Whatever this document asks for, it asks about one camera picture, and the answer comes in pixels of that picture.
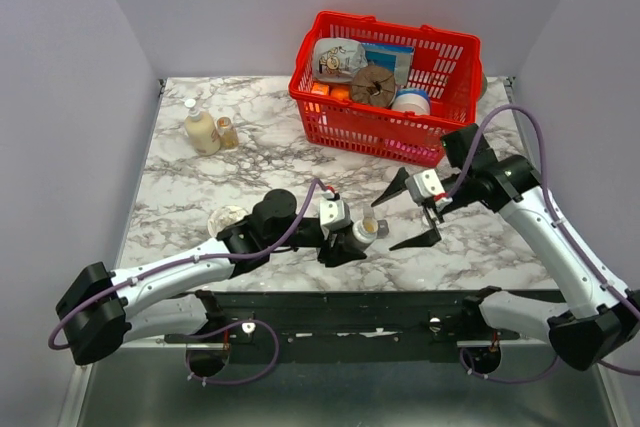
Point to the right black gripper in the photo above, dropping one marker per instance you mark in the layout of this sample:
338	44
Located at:
396	186

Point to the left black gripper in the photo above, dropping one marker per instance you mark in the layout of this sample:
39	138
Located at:
341	252

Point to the white pill bottle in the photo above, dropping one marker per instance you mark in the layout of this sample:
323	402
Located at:
362	240

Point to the grey weekly pill organizer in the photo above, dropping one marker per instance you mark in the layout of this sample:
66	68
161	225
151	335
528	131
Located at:
381	227

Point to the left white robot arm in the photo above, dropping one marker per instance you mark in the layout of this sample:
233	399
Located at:
103	309

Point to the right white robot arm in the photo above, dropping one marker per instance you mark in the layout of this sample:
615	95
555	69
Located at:
595	316

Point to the white blue tub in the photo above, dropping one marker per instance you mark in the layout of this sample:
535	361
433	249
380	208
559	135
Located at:
412	100

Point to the brown round paper package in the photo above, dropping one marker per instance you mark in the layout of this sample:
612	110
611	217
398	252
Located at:
373	86

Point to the orange fruit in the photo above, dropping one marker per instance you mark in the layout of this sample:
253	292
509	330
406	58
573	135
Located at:
340	92

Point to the red plastic shopping basket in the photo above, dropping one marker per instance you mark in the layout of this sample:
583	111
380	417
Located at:
446	64

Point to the blue packet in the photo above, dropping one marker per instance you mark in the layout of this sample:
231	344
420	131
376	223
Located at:
395	58

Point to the orange small box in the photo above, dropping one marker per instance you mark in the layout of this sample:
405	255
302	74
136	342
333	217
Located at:
320	89

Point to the small amber bottle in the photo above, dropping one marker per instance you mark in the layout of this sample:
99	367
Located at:
227	132

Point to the silver snack pouch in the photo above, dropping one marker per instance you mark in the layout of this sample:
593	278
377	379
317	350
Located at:
337	60

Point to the yellow liquid bottle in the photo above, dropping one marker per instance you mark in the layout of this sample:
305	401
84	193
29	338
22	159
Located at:
201	129

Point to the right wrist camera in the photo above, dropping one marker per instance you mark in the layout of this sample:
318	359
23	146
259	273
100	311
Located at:
426	186

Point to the black table front rail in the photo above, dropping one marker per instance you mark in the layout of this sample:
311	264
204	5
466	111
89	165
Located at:
345	327

